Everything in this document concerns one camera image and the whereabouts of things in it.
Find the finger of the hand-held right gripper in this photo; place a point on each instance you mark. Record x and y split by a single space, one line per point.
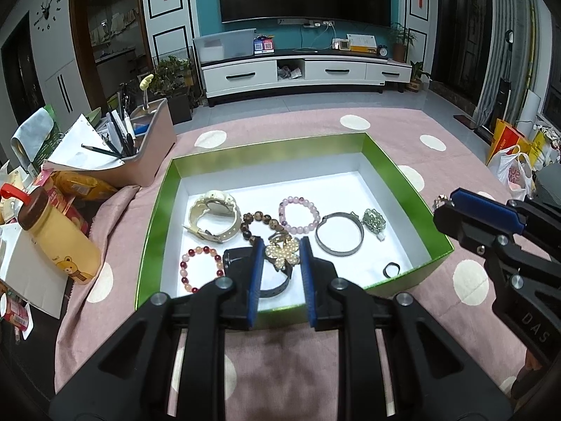
464 228
486 208

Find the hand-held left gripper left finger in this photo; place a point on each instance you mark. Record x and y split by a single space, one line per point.
256 283

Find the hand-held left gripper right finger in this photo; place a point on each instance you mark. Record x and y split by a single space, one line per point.
309 283

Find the pearl butterfly brooch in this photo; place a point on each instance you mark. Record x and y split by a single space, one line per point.
282 252

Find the silver bangle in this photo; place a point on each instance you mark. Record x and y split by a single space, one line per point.
337 253

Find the beige wristwatch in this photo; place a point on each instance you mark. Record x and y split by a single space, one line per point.
195 215

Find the green jewelry box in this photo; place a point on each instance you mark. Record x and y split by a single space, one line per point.
271 149

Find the white plastic bag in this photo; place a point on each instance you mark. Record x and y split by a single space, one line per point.
512 175

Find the small potted plant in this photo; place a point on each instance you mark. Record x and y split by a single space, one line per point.
417 76

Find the grey striped curtain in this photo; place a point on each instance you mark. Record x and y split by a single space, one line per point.
508 52

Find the pink dotted blanket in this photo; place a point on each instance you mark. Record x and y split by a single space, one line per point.
307 123

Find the pink desk organizer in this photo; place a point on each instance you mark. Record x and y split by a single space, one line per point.
149 153

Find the tall potted plant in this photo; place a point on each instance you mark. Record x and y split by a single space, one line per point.
399 48

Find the black alarm clock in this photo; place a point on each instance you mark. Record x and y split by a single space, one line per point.
382 51

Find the yellow snack packet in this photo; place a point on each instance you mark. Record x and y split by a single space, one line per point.
83 188

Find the yellow bear bottle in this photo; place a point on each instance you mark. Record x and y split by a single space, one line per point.
61 245

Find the red snack packet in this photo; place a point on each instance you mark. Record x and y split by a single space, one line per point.
68 210

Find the white pen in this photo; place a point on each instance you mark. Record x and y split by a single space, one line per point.
128 125

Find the dark pencil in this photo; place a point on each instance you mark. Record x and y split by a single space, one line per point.
101 151

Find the yellow and white desk calendar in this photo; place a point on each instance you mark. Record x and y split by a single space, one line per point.
361 41

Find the white television cabinet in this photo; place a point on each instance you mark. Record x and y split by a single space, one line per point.
245 74

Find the small white device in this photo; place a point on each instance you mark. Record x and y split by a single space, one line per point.
341 45

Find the white paper sheet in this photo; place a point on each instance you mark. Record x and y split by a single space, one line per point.
74 158

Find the leafy plants on rack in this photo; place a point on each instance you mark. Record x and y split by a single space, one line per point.
171 74

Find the banana topped pen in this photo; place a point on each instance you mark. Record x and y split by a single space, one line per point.
146 85

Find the white paper box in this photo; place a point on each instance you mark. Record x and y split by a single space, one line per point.
26 280

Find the translucent storage box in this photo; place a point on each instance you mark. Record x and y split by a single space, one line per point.
223 46

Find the pink snack packet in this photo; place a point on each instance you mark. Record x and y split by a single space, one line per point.
17 313

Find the green packet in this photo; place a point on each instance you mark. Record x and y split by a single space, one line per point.
48 144

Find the deer wall clock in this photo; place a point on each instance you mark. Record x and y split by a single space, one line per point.
49 11

